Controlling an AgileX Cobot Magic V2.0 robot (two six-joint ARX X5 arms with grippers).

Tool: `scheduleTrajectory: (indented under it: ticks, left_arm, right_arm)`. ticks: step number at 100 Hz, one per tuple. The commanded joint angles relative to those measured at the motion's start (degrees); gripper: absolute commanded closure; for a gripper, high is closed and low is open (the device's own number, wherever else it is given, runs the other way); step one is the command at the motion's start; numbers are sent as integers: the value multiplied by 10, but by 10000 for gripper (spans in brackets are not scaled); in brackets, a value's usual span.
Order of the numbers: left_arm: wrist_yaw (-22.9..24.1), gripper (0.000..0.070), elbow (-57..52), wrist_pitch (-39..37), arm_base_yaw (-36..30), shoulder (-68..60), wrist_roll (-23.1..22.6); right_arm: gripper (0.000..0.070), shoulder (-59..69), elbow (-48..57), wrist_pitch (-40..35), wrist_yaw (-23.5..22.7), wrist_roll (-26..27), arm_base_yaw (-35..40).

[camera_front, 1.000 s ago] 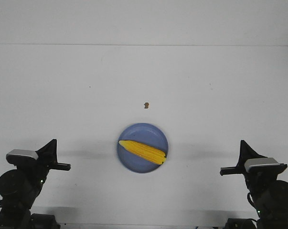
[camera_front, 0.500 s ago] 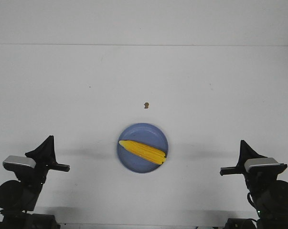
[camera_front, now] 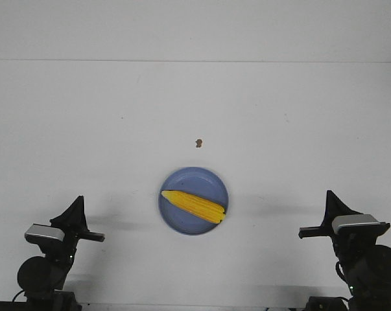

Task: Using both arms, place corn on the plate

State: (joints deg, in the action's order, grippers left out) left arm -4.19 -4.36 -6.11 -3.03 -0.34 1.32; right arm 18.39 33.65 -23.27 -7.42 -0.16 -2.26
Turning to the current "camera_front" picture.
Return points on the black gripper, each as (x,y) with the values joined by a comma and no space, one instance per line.
(334,207)
(73,220)

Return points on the yellow corn cob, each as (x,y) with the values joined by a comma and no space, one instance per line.
(195,205)

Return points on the blue round plate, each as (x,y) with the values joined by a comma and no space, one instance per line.
(198,181)

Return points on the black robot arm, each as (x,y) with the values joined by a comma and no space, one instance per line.
(42,278)
(363,264)

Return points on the small brown table stain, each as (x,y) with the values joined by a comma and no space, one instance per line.
(199,143)

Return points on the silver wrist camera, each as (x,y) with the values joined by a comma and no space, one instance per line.
(36,231)
(358,223)

